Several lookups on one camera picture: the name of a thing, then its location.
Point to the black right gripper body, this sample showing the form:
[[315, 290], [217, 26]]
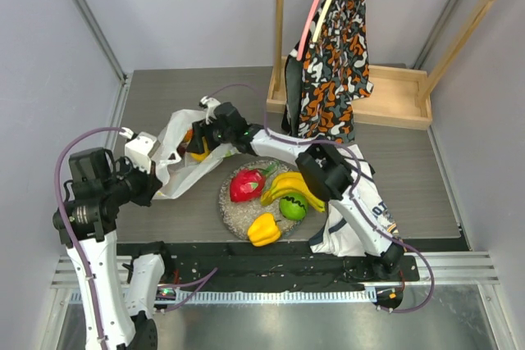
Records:
[[201, 137]]

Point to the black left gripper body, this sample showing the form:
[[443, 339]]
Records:
[[136, 185]]

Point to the white plastic bag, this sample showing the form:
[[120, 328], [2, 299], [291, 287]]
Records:
[[179, 172]]

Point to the yellow fake lemon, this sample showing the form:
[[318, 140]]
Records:
[[199, 157]]

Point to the red fake dragon fruit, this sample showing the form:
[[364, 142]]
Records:
[[249, 184]]

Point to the yellow fake banana bunch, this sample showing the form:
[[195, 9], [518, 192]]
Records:
[[291, 182]]

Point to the green fake watermelon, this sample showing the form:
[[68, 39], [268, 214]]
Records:
[[293, 206]]

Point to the yellow fake bell pepper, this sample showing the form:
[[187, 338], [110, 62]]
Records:
[[264, 230]]

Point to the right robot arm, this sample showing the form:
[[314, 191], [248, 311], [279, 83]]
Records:
[[332, 172]]

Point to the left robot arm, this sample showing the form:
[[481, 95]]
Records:
[[100, 185]]

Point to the fake orange fruit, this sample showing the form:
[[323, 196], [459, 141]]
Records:
[[188, 136]]

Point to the zebra striped garment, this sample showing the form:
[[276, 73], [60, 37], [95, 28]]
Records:
[[294, 87]]

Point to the round glass plate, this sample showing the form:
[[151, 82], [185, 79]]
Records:
[[239, 216]]

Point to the camouflage patterned garment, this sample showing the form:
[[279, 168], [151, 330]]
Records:
[[335, 70]]

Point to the white navy-trimmed tank top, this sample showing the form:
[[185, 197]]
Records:
[[352, 225]]

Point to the wooden clothes rack base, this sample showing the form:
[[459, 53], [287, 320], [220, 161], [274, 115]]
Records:
[[401, 97]]

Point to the pink clothes hanger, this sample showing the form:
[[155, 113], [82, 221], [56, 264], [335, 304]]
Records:
[[306, 29]]

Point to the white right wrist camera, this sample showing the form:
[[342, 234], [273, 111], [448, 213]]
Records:
[[209, 104]]

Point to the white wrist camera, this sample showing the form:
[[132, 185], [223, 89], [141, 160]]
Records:
[[139, 149], [209, 104]]

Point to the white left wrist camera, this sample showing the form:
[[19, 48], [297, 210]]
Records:
[[139, 149]]

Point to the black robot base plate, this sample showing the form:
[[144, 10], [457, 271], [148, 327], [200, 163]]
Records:
[[276, 268]]

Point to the white slotted cable duct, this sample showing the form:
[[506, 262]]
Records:
[[217, 298]]

